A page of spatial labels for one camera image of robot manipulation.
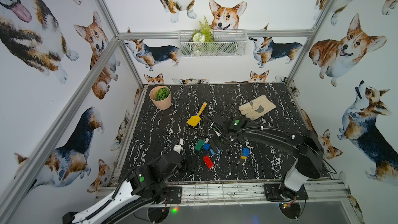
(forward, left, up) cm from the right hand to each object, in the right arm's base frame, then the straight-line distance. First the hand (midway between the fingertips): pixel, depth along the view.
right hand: (217, 145), depth 78 cm
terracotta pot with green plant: (+33, +35, 0) cm, 48 cm away
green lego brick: (+4, +10, -10) cm, 15 cm away
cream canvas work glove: (+30, -27, -12) cm, 42 cm away
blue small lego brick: (+1, -17, -14) cm, 22 cm away
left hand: (-6, +12, +1) cm, 13 cm away
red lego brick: (-5, +5, -10) cm, 12 cm away
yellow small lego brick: (-2, -14, -12) cm, 19 cm away
